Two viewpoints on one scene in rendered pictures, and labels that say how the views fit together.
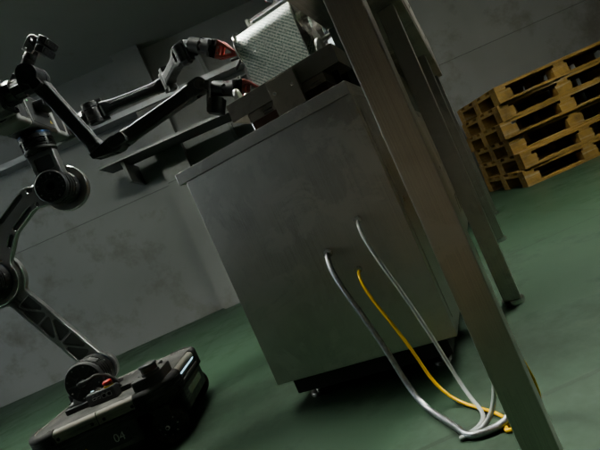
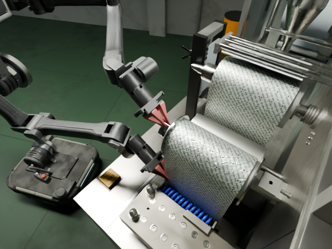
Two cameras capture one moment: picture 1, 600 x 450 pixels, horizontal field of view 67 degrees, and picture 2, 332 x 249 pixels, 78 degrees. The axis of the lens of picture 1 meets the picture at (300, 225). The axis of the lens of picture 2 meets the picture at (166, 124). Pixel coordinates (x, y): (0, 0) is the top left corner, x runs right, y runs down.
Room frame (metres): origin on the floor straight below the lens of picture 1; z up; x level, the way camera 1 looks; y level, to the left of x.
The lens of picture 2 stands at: (1.32, -0.15, 1.76)
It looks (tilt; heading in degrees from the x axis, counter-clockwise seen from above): 49 degrees down; 15
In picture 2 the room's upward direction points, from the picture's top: straight up
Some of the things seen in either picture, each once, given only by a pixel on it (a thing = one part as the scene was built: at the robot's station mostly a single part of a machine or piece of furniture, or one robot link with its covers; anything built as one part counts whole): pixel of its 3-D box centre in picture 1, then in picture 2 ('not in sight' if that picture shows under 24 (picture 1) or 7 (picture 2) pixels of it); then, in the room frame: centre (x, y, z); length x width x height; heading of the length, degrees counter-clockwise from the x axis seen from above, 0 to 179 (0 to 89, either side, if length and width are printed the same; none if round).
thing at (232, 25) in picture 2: not in sight; (232, 33); (4.69, -0.34, 0.28); 0.37 x 0.36 x 0.57; 90
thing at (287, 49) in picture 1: (279, 66); (192, 190); (1.62, -0.16, 1.11); 0.23 x 0.01 x 0.18; 66
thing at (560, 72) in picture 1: (546, 120); not in sight; (4.43, -2.63, 0.47); 1.31 x 0.90 x 0.93; 90
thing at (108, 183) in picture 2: not in sight; (109, 178); (1.67, 0.20, 0.91); 0.07 x 0.07 x 0.02; 66
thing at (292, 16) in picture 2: not in sight; (277, 65); (2.34, -0.46, 1.19); 0.14 x 0.14 x 0.57
